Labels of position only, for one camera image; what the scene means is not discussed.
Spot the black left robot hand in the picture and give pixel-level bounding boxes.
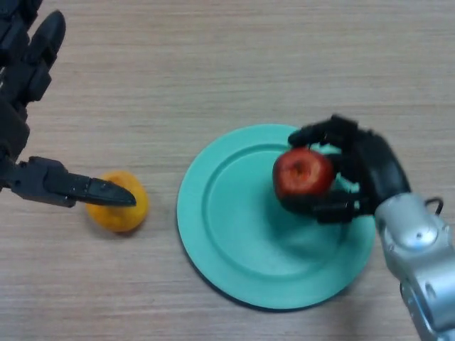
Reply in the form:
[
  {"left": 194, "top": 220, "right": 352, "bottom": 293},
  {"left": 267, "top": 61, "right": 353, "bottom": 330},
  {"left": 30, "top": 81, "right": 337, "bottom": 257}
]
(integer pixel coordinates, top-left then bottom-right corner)
[{"left": 0, "top": 0, "right": 138, "bottom": 209}]

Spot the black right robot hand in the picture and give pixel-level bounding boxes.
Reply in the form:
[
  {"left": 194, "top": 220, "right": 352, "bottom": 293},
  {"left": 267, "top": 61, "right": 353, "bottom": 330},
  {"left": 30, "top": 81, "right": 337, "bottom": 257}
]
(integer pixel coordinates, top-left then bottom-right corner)
[{"left": 279, "top": 114, "right": 412, "bottom": 225}]

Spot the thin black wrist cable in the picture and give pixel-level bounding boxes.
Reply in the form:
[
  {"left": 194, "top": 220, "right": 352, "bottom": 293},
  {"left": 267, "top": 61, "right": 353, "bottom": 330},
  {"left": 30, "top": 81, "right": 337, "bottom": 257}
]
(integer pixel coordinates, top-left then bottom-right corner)
[{"left": 424, "top": 197, "right": 444, "bottom": 216}]

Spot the green round plate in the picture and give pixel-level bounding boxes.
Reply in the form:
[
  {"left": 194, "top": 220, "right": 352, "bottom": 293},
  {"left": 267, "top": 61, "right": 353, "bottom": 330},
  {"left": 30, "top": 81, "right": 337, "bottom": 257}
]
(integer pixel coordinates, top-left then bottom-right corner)
[{"left": 176, "top": 123, "right": 378, "bottom": 312}]

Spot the red apple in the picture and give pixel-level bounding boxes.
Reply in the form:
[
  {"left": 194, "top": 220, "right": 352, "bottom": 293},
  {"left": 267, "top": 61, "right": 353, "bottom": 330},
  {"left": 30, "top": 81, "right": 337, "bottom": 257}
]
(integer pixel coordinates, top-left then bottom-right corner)
[{"left": 272, "top": 147, "right": 337, "bottom": 202}]

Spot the yellow orange pear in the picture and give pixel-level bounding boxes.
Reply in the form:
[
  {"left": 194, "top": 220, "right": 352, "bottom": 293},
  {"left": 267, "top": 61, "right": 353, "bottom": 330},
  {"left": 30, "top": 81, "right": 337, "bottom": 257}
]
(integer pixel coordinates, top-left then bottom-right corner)
[{"left": 86, "top": 170, "right": 149, "bottom": 234}]

